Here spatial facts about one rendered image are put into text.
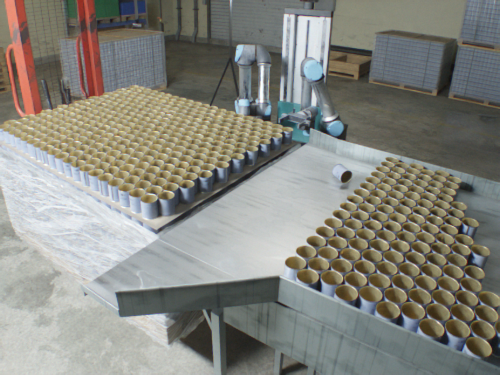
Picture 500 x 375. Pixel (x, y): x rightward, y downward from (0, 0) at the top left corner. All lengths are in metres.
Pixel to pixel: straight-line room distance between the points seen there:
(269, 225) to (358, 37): 9.33
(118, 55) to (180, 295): 6.06
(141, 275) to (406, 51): 7.74
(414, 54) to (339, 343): 7.63
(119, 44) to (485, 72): 6.47
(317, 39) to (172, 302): 2.22
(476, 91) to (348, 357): 7.53
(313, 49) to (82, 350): 2.48
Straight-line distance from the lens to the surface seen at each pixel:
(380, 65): 8.82
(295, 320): 1.36
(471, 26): 8.41
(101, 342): 2.72
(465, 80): 8.52
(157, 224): 1.63
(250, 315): 1.48
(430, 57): 8.53
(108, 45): 6.92
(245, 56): 2.85
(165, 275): 1.40
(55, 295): 3.13
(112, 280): 1.42
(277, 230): 1.60
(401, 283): 1.37
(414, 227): 1.63
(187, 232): 1.59
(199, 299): 1.25
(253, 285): 1.24
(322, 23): 2.94
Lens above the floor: 1.98
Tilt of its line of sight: 28 degrees down
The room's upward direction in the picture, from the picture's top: 2 degrees clockwise
